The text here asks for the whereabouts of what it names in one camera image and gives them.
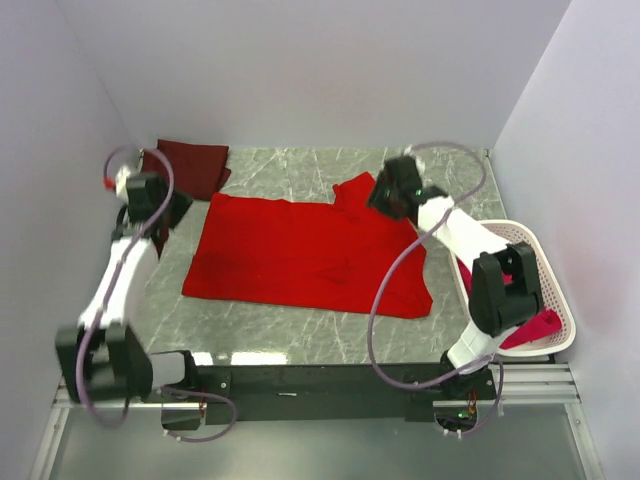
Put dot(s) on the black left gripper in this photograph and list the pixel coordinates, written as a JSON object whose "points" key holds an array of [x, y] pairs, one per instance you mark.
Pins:
{"points": [[181, 203]]}

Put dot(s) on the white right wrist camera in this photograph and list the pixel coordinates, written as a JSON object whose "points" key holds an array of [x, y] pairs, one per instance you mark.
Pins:
{"points": [[419, 162]]}

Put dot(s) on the dark red t shirt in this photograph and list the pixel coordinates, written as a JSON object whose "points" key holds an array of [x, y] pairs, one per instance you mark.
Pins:
{"points": [[199, 170]]}

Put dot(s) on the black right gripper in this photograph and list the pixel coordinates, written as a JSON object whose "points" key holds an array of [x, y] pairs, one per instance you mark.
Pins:
{"points": [[376, 195]]}

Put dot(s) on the aluminium frame rail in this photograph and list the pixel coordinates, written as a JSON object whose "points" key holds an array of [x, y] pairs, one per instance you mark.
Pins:
{"points": [[533, 432]]}

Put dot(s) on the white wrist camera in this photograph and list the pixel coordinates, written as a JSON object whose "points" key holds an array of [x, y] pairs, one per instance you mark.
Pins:
{"points": [[419, 162], [118, 184]]}

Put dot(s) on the bright red t shirt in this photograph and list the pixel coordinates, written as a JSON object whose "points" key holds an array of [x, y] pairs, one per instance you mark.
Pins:
{"points": [[329, 256]]}

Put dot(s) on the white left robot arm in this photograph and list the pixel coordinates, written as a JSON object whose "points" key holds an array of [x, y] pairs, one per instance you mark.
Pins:
{"points": [[100, 357]]}

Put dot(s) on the white perforated laundry basket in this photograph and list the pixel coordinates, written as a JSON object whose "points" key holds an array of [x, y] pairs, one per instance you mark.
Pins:
{"points": [[550, 290]]}

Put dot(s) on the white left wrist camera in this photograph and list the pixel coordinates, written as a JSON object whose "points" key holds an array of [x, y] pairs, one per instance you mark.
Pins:
{"points": [[118, 184]]}

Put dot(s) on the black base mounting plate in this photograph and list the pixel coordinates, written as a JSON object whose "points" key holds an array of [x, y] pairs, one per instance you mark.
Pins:
{"points": [[316, 392]]}

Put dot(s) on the pink garment in basket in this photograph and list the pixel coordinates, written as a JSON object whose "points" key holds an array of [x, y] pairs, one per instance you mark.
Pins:
{"points": [[544, 324]]}

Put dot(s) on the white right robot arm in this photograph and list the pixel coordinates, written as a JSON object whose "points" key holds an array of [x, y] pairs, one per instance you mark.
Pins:
{"points": [[505, 286]]}

